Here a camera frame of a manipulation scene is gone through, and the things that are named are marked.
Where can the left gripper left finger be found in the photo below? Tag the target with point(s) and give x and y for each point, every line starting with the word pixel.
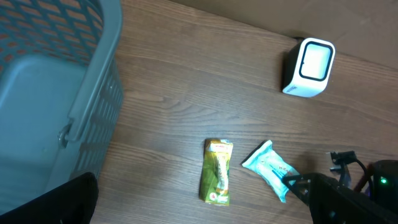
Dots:
pixel 73 202

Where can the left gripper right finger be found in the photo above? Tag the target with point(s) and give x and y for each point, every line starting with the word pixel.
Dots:
pixel 331 203

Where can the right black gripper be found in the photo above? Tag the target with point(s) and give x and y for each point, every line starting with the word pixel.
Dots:
pixel 299 185

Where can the teal wipes packet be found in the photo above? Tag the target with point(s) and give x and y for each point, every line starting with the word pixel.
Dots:
pixel 265 162

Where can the green juice carton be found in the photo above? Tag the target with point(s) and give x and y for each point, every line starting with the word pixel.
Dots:
pixel 214 185

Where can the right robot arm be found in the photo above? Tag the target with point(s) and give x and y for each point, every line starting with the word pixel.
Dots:
pixel 378 182

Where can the white barcode scanner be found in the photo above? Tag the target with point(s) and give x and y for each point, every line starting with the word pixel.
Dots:
pixel 307 68

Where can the grey plastic mesh basket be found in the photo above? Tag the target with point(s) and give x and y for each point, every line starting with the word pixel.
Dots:
pixel 60 92

